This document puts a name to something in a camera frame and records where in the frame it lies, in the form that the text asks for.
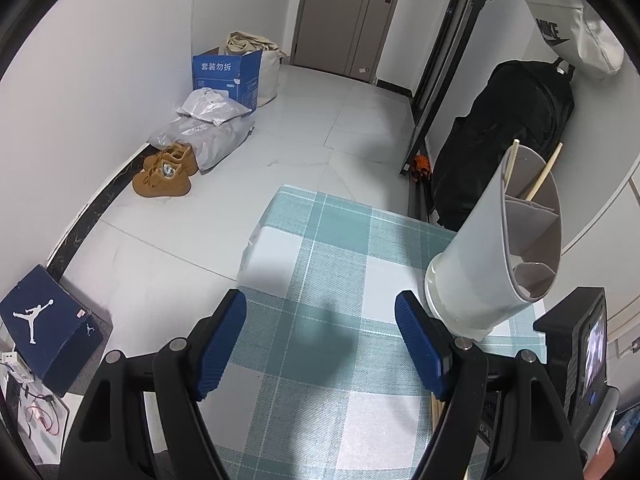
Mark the orange black small object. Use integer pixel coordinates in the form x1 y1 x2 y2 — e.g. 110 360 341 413
409 154 432 182

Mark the black tripod stand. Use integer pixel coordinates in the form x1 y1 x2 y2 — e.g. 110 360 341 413
400 0 491 176

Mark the black hanging jacket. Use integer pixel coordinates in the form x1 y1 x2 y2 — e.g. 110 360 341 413
432 58 575 231

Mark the red cable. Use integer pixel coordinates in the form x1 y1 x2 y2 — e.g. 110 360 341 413
22 391 68 436

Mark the tan suede shoe rear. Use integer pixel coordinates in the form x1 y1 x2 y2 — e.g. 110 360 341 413
143 143 198 177

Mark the lower grey plastic parcel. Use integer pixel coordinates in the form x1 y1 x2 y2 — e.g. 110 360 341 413
148 115 255 172

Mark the tan suede shoe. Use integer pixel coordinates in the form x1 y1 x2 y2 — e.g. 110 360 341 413
132 162 191 198
143 143 198 177

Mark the teal plaid tablecloth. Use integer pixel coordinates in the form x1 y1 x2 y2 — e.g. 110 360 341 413
196 184 548 480

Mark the wooden chopstick in holder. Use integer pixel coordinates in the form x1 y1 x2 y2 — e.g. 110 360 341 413
525 142 563 202
503 139 520 188

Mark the grey plastic parcel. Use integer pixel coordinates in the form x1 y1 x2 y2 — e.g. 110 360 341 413
177 87 252 127
148 115 255 172

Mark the brown door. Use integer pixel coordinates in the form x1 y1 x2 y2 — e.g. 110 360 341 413
291 0 397 84

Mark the white power strip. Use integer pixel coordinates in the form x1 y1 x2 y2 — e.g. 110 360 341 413
0 351 34 385

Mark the navy Jordan shoe box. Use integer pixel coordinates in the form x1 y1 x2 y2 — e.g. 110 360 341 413
1 266 104 396

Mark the wooden chopstick in holder left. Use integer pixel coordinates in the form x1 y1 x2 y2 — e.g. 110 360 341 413
503 139 520 188

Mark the upper grey plastic parcel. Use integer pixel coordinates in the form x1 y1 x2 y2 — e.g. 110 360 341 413
177 87 252 127

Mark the wooden chopstick in holder right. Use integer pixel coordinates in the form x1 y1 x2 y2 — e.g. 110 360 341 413
525 142 563 202

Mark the blue cardboard box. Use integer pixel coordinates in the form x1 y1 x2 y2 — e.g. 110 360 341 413
192 50 262 110

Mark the tan suede shoe front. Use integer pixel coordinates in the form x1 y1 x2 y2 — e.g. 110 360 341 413
132 162 191 198

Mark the white Nike bag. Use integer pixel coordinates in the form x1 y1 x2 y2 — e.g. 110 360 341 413
525 0 625 79

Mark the white divided utensil holder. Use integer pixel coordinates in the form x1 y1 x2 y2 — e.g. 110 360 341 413
424 145 562 341

